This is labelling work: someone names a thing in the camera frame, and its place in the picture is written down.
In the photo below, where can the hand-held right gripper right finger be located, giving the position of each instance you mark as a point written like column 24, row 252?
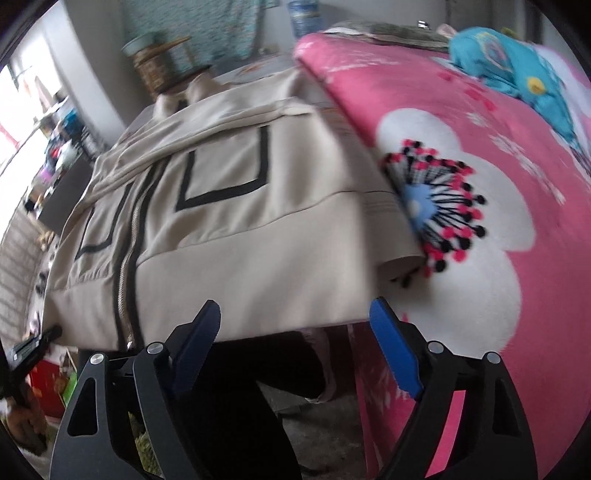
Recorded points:
column 397, row 346

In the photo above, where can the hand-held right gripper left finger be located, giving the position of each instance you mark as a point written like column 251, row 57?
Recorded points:
column 194, row 350

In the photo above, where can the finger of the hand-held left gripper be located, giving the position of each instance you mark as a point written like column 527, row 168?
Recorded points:
column 39, row 344

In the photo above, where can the cream zip jacket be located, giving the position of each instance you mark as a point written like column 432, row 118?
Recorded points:
column 258, row 258

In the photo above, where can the person's left hand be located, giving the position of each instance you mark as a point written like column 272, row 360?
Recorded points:
column 21, row 417

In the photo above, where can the red box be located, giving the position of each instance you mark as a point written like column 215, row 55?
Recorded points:
column 46, row 383

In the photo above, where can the person's black pants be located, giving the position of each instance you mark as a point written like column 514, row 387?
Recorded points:
column 249, row 392

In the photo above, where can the pink flowered blanket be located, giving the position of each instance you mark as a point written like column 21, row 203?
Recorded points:
column 508, row 323

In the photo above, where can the dark cabinet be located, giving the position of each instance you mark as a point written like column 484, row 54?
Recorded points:
column 64, row 194

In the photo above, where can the pile of colourful household clutter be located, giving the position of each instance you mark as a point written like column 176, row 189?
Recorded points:
column 60, row 138

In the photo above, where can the wooden chair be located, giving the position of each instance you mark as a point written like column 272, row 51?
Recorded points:
column 157, row 69

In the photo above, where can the pale floral bed sheet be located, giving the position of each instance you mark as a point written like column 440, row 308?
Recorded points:
column 258, row 69

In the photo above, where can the blue printed cloth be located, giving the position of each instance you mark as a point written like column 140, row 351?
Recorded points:
column 508, row 69

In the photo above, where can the grey olive cloth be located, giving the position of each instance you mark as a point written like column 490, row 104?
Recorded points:
column 397, row 34

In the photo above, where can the teal patterned hanging cloth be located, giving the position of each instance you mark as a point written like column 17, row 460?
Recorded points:
column 207, row 27

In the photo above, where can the blue water bottle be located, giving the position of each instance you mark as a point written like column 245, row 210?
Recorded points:
column 304, row 16

